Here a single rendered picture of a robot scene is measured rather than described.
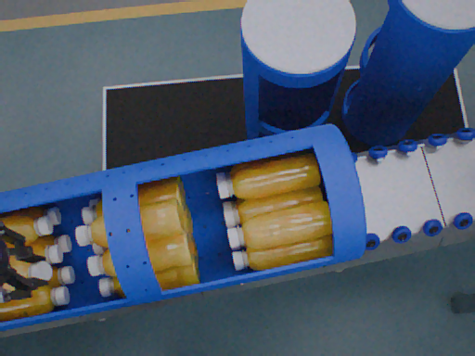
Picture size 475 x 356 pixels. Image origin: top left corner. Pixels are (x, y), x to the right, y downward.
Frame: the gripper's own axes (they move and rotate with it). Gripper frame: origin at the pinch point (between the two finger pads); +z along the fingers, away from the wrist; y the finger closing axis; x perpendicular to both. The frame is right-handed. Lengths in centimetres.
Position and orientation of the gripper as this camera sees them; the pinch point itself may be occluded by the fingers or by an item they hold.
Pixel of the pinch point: (32, 270)
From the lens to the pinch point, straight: 103.0
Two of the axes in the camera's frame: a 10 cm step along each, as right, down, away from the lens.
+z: 0.5, 2.6, 9.6
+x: -9.8, 2.1, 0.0
